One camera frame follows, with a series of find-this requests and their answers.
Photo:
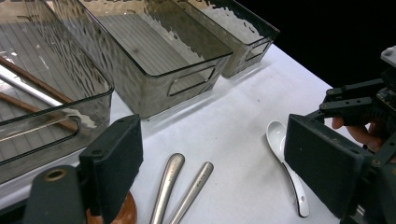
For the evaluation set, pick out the white table sheet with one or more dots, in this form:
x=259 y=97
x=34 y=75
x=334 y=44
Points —
x=233 y=140

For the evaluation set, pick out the white ceramic spoon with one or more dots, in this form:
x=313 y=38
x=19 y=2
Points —
x=275 y=137

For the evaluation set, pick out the dark wooden chopsticks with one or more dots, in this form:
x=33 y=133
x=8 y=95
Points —
x=28 y=86

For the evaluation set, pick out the brown wooden chopstick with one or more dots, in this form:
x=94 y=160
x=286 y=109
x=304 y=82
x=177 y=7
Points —
x=21 y=104
x=37 y=81

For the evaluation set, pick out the brown wooden spoon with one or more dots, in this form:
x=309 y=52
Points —
x=129 y=211

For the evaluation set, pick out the grey transparent plastic bin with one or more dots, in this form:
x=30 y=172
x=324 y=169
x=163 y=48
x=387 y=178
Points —
x=146 y=40
x=46 y=40
x=236 y=25

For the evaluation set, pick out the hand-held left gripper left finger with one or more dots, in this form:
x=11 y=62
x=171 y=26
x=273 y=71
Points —
x=115 y=155

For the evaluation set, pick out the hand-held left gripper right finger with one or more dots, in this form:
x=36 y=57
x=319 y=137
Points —
x=323 y=161

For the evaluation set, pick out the silver metal fork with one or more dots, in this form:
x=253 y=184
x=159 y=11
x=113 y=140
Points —
x=196 y=183

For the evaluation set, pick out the white chopstick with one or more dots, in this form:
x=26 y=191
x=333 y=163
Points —
x=31 y=129

